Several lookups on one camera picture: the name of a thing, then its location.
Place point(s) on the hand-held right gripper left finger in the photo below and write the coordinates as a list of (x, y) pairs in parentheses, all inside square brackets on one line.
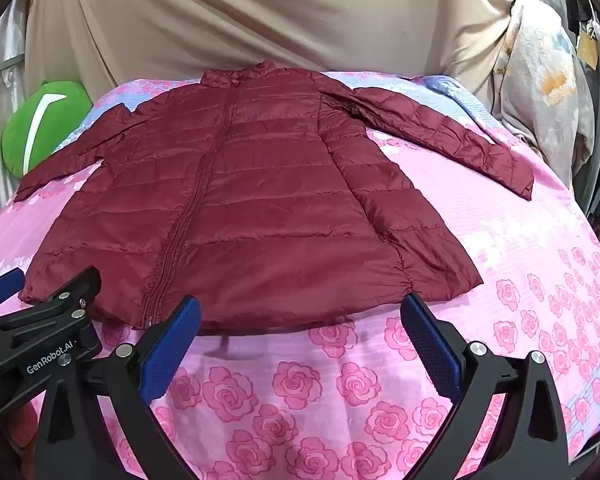
[(172, 345)]

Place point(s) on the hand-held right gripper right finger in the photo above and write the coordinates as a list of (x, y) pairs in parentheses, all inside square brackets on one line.
[(430, 345)]

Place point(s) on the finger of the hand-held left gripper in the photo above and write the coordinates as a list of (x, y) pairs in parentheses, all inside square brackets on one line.
[(2, 285), (65, 305)]

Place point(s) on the maroon puffer jacket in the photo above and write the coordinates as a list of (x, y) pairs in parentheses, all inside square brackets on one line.
[(280, 185)]

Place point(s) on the pink floral bed sheet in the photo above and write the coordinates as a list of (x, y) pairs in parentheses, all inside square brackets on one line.
[(530, 240)]

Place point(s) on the white cloth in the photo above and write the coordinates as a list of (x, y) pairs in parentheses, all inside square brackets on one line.
[(0, 110)]

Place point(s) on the pale floral hanging cloth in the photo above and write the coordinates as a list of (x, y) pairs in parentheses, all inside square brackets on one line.
[(545, 90)]

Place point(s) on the brown cardboard tag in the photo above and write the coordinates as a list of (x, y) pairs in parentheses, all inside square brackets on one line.
[(588, 50)]

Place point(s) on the beige curtain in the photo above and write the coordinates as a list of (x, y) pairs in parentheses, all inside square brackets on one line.
[(230, 10)]

